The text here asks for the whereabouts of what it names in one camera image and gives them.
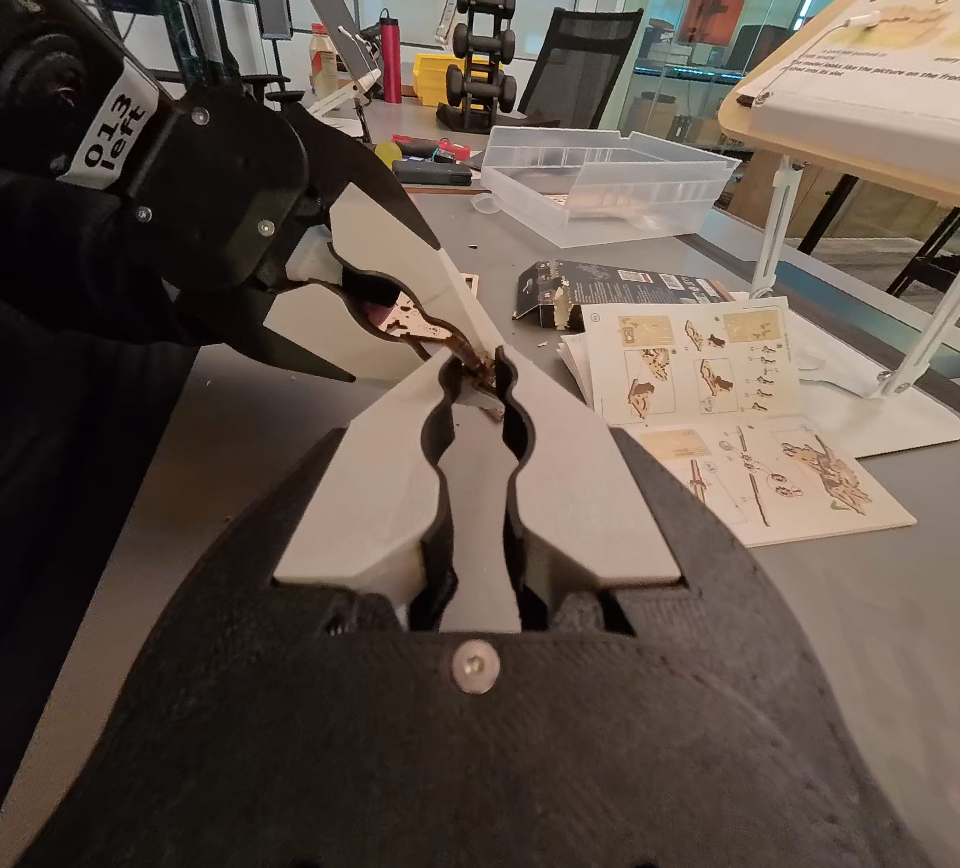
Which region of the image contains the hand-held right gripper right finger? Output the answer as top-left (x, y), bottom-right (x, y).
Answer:
top-left (491, 347), bottom-right (684, 634)

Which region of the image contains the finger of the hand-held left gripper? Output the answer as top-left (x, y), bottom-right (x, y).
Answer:
top-left (328, 182), bottom-right (507, 362)
top-left (262, 238), bottom-right (445, 385)

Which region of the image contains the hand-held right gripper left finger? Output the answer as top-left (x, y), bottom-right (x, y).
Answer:
top-left (273, 347), bottom-right (465, 632)

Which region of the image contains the laser-cut plywood parts sheet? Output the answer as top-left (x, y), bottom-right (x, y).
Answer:
top-left (363, 271), bottom-right (492, 370)

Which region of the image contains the person's left forearm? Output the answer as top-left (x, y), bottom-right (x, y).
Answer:
top-left (0, 155), bottom-right (357, 779)

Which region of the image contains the black power bank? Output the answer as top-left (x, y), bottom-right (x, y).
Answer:
top-left (391, 159), bottom-right (474, 188)

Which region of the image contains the red hand tool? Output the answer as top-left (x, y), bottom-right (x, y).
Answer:
top-left (390, 134), bottom-right (466, 160)

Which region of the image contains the black dumbbell rack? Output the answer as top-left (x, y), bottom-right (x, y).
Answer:
top-left (446, 0), bottom-right (515, 132)

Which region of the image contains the white instruction booklet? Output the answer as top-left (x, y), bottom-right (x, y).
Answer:
top-left (558, 296), bottom-right (918, 548)

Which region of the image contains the plastic jar with white label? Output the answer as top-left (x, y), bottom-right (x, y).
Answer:
top-left (311, 24), bottom-right (340, 100)

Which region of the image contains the yellow plastic bin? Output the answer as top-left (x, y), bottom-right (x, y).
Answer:
top-left (412, 52), bottom-right (472, 107)

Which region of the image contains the large black dumbbell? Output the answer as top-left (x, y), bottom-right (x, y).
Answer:
top-left (444, 65), bottom-right (519, 110)

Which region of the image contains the red water bottle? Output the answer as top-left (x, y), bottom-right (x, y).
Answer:
top-left (377, 9), bottom-right (405, 105)

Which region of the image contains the upright dark monitor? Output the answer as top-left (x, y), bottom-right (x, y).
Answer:
top-left (161, 0), bottom-right (226, 89)

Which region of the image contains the medium black dumbbell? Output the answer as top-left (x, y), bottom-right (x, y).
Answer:
top-left (450, 26), bottom-right (517, 62)

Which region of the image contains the black cardboard kit box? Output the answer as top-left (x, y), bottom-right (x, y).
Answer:
top-left (512, 260), bottom-right (735, 332)

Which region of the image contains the clear plastic bin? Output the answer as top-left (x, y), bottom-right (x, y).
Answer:
top-left (480, 125), bottom-right (744, 250)

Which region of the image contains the black mesh office chair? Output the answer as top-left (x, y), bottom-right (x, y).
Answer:
top-left (517, 7), bottom-right (646, 130)

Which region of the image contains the black box device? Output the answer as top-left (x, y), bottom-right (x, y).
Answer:
top-left (727, 24), bottom-right (787, 70)

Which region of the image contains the pale wooden document stand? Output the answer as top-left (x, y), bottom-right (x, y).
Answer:
top-left (718, 0), bottom-right (960, 460)

